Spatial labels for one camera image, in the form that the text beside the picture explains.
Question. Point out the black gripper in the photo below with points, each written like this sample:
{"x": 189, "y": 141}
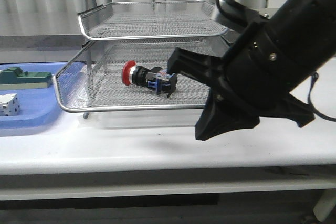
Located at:
{"x": 252, "y": 80}

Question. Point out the red emergency stop button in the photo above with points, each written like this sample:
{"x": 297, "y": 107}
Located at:
{"x": 156, "y": 79}

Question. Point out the silver mesh tray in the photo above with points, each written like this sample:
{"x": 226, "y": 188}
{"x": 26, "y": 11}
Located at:
{"x": 91, "y": 80}
{"x": 143, "y": 20}

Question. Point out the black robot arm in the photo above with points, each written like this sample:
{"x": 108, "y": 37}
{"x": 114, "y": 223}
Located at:
{"x": 304, "y": 30}

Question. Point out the silver mesh top tray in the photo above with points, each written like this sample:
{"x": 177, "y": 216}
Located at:
{"x": 143, "y": 20}

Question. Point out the white table leg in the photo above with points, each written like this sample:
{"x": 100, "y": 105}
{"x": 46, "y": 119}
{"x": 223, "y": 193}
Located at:
{"x": 325, "y": 205}

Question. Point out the blue plastic tray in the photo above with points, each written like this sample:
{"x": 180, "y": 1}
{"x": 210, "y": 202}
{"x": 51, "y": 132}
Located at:
{"x": 37, "y": 106}

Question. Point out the green electrical module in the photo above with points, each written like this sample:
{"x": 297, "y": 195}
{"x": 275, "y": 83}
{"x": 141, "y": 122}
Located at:
{"x": 14, "y": 78}

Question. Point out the white metal block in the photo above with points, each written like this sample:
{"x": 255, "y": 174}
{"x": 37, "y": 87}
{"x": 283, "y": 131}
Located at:
{"x": 10, "y": 105}

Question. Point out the steel back counter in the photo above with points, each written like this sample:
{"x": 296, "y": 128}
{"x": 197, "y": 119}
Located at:
{"x": 40, "y": 31}

